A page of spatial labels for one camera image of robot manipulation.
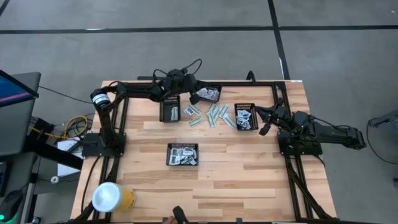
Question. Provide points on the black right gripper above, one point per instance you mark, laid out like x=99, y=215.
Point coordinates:
x=282, y=115

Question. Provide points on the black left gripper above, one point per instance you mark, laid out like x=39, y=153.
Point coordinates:
x=186, y=84

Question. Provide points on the black slotted plastic basket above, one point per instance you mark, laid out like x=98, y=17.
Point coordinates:
x=214, y=85
x=182, y=145
x=257, y=118
x=164, y=116

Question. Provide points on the blue white antiseptic pad packet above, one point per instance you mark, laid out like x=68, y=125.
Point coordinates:
x=192, y=161
x=246, y=124
x=188, y=151
x=175, y=160
x=241, y=121
x=173, y=152
x=184, y=160

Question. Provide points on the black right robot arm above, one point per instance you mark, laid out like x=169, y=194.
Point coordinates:
x=335, y=135

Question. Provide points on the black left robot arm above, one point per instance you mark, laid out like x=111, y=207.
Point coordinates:
x=136, y=90

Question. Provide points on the black handheld device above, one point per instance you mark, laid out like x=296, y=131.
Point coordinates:
x=180, y=214

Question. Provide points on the grey rolling cart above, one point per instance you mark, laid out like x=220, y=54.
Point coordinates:
x=385, y=119

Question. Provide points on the person's hand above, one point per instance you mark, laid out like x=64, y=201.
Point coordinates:
x=171, y=220

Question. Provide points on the white-lidded yellow wipes canister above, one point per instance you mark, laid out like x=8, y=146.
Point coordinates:
x=112, y=197

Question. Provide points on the white paper sheet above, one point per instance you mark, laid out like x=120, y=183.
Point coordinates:
x=66, y=168

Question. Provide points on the black diagonal support beam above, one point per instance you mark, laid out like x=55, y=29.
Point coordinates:
x=56, y=155

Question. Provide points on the white tape roll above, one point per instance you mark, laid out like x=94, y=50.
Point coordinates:
x=55, y=180

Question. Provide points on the grey desk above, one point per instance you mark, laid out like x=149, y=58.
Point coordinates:
x=18, y=130

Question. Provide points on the black computer monitor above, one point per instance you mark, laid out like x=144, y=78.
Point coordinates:
x=15, y=90

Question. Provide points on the black computer mouse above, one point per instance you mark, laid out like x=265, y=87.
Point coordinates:
x=9, y=205

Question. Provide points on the black aluminium table frame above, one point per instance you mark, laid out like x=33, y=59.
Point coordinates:
x=264, y=84

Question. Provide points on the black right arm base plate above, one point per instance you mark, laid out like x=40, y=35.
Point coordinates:
x=314, y=151

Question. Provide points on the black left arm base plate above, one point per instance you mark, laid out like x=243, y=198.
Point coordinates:
x=90, y=149

